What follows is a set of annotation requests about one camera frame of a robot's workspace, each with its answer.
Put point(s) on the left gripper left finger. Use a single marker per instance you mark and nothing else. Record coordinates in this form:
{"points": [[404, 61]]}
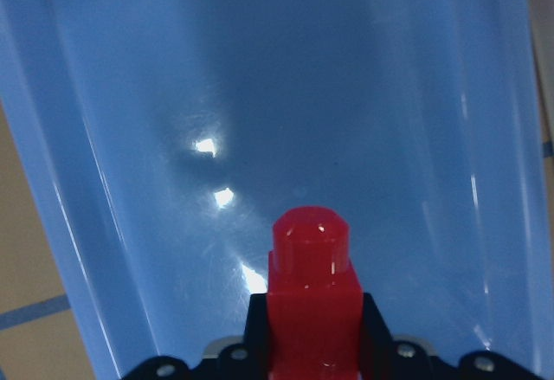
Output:
{"points": [[256, 337]]}

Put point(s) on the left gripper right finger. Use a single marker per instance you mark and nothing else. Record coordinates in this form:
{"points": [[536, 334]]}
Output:
{"points": [[375, 343]]}

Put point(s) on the red block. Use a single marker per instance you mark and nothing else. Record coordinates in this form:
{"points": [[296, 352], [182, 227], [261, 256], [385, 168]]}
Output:
{"points": [[314, 298]]}

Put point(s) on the blue plastic tray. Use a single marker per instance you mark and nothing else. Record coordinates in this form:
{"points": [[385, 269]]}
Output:
{"points": [[163, 138]]}

